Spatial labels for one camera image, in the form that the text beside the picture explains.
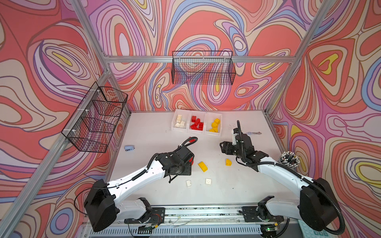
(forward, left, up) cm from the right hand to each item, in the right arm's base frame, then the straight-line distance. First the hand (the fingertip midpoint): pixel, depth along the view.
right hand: (226, 147), depth 87 cm
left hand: (-13, +22, 0) cm, 26 cm away
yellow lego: (+27, +1, -6) cm, 28 cm away
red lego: (+24, +18, -8) cm, 31 cm away
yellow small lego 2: (-5, -2, -10) cm, 11 cm away
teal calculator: (-41, -32, -10) cm, 53 cm away
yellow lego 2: (+25, +3, -8) cm, 27 cm away
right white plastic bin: (+33, +5, -7) cm, 34 cm away
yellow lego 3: (+20, +3, -7) cm, 21 cm away
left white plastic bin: (+35, +25, -4) cm, 43 cm away
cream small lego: (+27, +31, -9) cm, 42 cm away
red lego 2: (+28, +15, -8) cm, 33 cm away
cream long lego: (+33, +29, -8) cm, 45 cm away
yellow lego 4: (-7, +14, -9) cm, 18 cm away
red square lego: (+31, +18, -7) cm, 36 cm away
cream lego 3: (-17, +23, -10) cm, 30 cm away
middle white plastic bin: (+31, +11, -5) cm, 34 cm away
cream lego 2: (-16, +12, -10) cm, 22 cm away
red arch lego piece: (-10, +21, +4) cm, 23 cm away
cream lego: (+28, +27, -8) cm, 39 cm away
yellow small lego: (+19, +6, -8) cm, 22 cm away
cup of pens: (-10, -31, +4) cm, 33 cm away
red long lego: (+23, +13, -7) cm, 27 cm away
